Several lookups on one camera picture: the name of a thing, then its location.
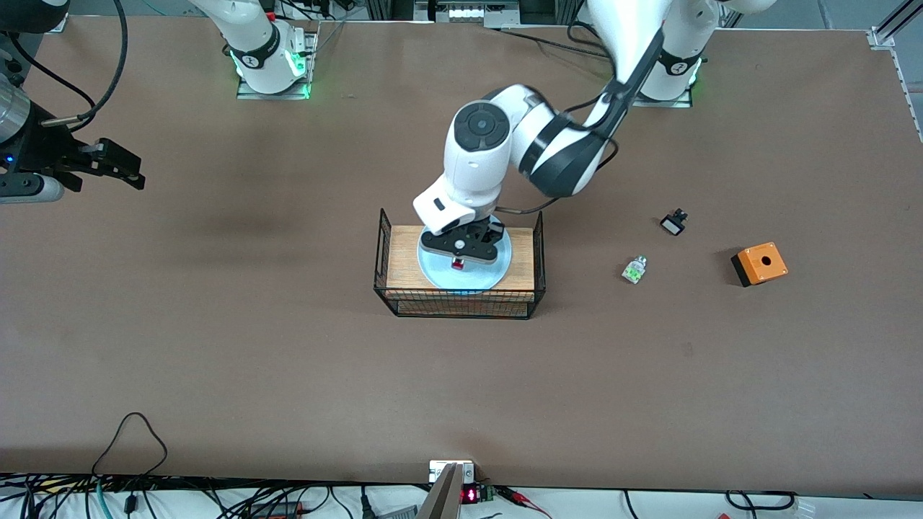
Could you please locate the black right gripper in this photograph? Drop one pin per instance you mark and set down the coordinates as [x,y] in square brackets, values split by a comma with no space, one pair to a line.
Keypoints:
[45,153]

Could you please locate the light blue round plate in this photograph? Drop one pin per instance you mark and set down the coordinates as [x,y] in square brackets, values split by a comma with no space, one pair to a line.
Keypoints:
[440,277]

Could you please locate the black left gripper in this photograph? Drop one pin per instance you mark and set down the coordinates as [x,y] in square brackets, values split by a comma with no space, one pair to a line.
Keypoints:
[492,232]

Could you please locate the black power adapter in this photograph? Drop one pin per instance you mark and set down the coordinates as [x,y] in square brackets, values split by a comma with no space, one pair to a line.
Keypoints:
[277,510]

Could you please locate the green push button switch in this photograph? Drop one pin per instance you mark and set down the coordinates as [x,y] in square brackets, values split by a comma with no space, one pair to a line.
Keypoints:
[634,270]

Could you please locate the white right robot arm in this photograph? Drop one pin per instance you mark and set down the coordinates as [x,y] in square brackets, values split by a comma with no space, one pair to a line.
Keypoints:
[263,50]

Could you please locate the red black test leads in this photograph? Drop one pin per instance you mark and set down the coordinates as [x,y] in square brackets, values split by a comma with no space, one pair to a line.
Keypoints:
[523,499]

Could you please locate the aluminium frame with connectors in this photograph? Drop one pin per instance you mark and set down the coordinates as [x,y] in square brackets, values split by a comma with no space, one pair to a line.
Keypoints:
[469,13]

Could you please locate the white mounting bracket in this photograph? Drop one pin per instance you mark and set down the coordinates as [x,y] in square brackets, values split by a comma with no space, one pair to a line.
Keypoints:
[436,468]

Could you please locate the red push button switch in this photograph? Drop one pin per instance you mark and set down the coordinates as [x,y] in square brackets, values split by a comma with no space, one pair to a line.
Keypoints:
[458,264]

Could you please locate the aluminium profile bar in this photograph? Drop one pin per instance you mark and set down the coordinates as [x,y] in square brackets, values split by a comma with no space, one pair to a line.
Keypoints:
[443,497]

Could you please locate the light wooden board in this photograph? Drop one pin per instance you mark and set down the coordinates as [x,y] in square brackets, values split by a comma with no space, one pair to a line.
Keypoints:
[404,267]

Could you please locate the silver corner bracket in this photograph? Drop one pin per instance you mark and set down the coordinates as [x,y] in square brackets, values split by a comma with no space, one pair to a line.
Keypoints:
[881,38]

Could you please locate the red LED display module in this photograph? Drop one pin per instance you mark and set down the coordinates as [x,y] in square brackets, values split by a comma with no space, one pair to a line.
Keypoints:
[472,494]

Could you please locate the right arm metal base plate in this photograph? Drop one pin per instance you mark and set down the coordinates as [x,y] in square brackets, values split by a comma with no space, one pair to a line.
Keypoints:
[311,58]

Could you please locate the small black switch component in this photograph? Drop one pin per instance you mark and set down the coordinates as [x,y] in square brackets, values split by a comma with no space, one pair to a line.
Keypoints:
[674,223]

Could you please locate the aluminium edge rail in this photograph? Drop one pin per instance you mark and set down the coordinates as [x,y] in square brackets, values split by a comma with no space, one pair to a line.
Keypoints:
[910,97]

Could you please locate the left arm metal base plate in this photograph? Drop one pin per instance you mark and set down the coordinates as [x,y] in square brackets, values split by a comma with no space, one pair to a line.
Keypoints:
[681,103]

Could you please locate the orange push-button enclosure box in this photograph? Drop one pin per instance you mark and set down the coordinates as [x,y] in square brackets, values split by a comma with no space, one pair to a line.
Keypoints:
[763,263]

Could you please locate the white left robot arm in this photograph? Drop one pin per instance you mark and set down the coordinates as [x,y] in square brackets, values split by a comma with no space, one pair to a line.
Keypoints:
[476,158]

